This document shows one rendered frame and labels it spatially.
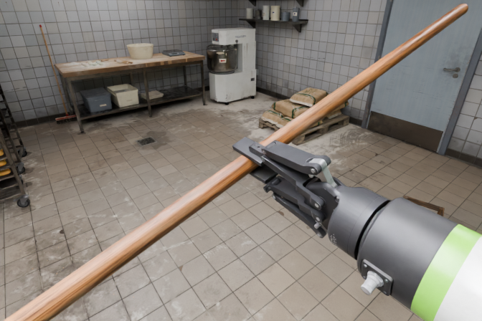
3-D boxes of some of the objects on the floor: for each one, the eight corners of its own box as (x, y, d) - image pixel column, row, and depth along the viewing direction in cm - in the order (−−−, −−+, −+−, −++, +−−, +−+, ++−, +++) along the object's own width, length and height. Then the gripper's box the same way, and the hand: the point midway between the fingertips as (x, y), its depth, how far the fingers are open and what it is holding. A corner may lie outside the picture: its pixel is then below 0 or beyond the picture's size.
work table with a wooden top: (79, 134, 413) (62, 72, 373) (69, 118, 470) (54, 64, 430) (207, 104, 534) (205, 56, 494) (187, 94, 591) (183, 50, 551)
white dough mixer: (219, 108, 516) (216, 31, 459) (202, 100, 558) (198, 29, 500) (257, 99, 567) (259, 29, 509) (239, 92, 609) (239, 26, 551)
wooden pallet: (297, 145, 380) (298, 136, 374) (258, 127, 437) (258, 118, 431) (348, 125, 446) (350, 116, 440) (308, 111, 503) (310, 103, 496)
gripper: (358, 203, 24) (210, 122, 41) (355, 294, 33) (234, 196, 50) (403, 157, 27) (249, 99, 44) (389, 251, 36) (265, 173, 53)
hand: (254, 159), depth 45 cm, fingers closed on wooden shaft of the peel, 3 cm apart
